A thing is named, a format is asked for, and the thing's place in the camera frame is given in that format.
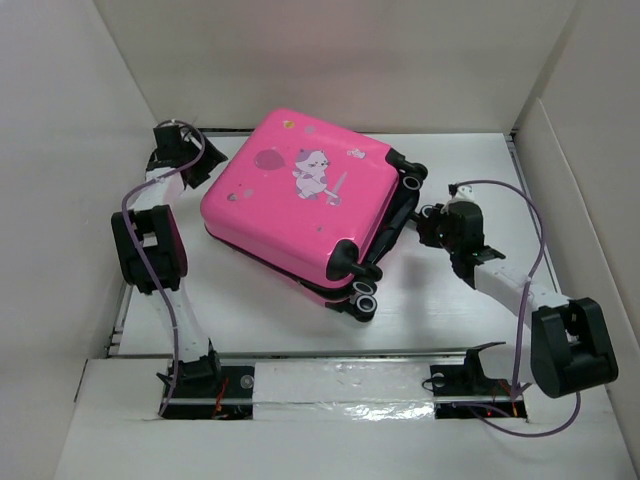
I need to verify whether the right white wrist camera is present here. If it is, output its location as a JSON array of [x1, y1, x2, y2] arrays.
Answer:
[[448, 184, 475, 203]]

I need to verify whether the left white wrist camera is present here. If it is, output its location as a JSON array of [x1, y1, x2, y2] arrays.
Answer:
[[156, 119, 195, 130]]

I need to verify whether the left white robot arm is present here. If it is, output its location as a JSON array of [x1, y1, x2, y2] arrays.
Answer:
[[111, 119, 227, 399]]

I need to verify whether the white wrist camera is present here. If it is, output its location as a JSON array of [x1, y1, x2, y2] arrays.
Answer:
[[448, 184, 475, 203], [156, 119, 195, 130]]

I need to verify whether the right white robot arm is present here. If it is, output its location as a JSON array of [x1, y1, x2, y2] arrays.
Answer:
[[414, 200, 619, 398]]

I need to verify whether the metal base rail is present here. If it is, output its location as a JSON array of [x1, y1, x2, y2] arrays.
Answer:
[[104, 344, 581, 421]]

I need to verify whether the pink hard-shell suitcase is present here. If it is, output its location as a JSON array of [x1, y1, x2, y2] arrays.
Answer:
[[200, 108, 428, 323]]

